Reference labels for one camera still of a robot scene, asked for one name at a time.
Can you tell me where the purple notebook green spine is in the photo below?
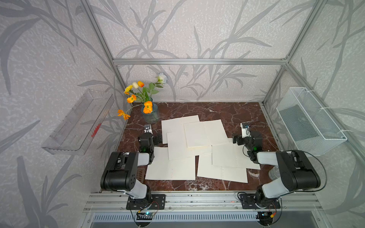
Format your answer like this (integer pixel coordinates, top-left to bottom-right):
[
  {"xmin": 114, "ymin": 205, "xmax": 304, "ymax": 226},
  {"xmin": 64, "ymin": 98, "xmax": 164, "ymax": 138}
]
[{"xmin": 212, "ymin": 138, "xmax": 260, "ymax": 170}]

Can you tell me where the yellow notebook pink spine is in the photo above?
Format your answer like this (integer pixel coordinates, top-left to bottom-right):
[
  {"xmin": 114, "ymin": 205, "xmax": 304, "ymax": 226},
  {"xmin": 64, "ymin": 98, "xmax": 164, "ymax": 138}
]
[{"xmin": 184, "ymin": 120, "xmax": 229, "ymax": 148}]

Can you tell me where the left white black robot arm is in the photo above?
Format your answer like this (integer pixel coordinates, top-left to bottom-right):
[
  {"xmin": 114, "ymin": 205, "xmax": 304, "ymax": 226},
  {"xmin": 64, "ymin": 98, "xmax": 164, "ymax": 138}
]
[{"xmin": 100, "ymin": 133, "xmax": 162, "ymax": 204}]

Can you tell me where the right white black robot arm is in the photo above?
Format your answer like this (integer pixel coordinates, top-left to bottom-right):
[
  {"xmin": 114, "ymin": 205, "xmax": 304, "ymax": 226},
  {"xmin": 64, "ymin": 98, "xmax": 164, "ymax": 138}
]
[{"xmin": 233, "ymin": 131, "xmax": 321, "ymax": 209}]

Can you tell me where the open notebook front left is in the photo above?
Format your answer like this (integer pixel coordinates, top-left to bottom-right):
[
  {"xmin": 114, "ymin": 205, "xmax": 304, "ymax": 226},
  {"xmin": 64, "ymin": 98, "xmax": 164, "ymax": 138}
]
[{"xmin": 145, "ymin": 147, "xmax": 195, "ymax": 181}]

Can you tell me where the open notebook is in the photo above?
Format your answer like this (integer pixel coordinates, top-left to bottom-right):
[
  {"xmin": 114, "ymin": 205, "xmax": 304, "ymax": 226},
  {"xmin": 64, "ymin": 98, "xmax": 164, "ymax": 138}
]
[
  {"xmin": 197, "ymin": 154, "xmax": 248, "ymax": 183},
  {"xmin": 145, "ymin": 147, "xmax": 195, "ymax": 181},
  {"xmin": 166, "ymin": 132, "xmax": 212, "ymax": 160},
  {"xmin": 161, "ymin": 115, "xmax": 200, "ymax": 144}
]

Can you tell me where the open notebook centre left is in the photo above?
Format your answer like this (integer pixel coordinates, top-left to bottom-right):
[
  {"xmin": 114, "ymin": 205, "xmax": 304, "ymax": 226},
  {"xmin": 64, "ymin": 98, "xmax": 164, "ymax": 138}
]
[{"xmin": 166, "ymin": 132, "xmax": 212, "ymax": 160}]

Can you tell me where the open notebook back left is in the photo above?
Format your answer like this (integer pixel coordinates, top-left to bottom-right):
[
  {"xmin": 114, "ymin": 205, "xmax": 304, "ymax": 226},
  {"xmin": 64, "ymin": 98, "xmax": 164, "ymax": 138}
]
[{"xmin": 161, "ymin": 115, "xmax": 200, "ymax": 144}]

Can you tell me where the open notebook front right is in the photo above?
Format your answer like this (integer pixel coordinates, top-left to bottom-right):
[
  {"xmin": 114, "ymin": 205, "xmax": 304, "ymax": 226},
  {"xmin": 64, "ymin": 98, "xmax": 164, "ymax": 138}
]
[{"xmin": 197, "ymin": 154, "xmax": 248, "ymax": 183}]

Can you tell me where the brown slotted spatula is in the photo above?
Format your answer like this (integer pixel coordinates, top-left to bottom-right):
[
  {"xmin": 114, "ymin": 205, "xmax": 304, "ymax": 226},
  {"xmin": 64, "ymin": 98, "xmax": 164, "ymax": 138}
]
[{"xmin": 136, "ymin": 167, "xmax": 145, "ymax": 183}]

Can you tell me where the clear glass cup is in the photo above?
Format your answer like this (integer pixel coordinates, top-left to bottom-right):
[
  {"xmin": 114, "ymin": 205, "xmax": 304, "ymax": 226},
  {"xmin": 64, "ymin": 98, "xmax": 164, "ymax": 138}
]
[{"xmin": 268, "ymin": 166, "xmax": 280, "ymax": 181}]

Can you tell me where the glass vase with flowers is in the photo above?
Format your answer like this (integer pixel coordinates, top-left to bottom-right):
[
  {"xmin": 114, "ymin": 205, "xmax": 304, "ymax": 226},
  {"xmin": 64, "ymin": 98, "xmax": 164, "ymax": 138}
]
[{"xmin": 117, "ymin": 73, "xmax": 167, "ymax": 124}]

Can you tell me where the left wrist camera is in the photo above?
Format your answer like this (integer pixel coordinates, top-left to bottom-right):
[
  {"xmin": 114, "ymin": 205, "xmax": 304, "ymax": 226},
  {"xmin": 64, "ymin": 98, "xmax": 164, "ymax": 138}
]
[{"xmin": 144, "ymin": 124, "xmax": 152, "ymax": 134}]

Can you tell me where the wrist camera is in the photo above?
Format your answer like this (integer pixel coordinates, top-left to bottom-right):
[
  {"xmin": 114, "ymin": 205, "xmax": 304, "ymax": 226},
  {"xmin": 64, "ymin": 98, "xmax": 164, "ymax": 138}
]
[
  {"xmin": 240, "ymin": 123, "xmax": 251, "ymax": 138},
  {"xmin": 144, "ymin": 124, "xmax": 152, "ymax": 134}
]

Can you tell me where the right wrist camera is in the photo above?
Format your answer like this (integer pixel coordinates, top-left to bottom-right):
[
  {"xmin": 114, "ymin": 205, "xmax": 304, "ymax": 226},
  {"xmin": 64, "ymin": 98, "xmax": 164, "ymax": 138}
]
[{"xmin": 240, "ymin": 123, "xmax": 251, "ymax": 138}]

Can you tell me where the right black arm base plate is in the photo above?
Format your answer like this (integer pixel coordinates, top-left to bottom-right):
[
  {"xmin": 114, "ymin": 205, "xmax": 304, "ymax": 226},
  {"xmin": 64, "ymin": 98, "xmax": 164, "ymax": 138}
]
[{"xmin": 237, "ymin": 192, "xmax": 281, "ymax": 210}]

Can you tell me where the white wire mesh basket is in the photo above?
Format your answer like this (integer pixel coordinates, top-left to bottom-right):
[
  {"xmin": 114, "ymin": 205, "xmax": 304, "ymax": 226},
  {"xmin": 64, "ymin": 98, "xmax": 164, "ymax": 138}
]
[{"xmin": 276, "ymin": 87, "xmax": 348, "ymax": 156}]

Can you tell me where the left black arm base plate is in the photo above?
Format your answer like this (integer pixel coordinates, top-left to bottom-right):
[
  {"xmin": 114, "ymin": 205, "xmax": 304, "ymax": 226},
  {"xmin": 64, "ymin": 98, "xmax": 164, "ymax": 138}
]
[{"xmin": 126, "ymin": 194, "xmax": 166, "ymax": 210}]

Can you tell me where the clear plastic wall tray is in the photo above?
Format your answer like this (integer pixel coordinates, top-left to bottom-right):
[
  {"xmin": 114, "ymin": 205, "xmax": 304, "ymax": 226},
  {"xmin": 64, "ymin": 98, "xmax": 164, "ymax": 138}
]
[{"xmin": 41, "ymin": 89, "xmax": 115, "ymax": 155}]

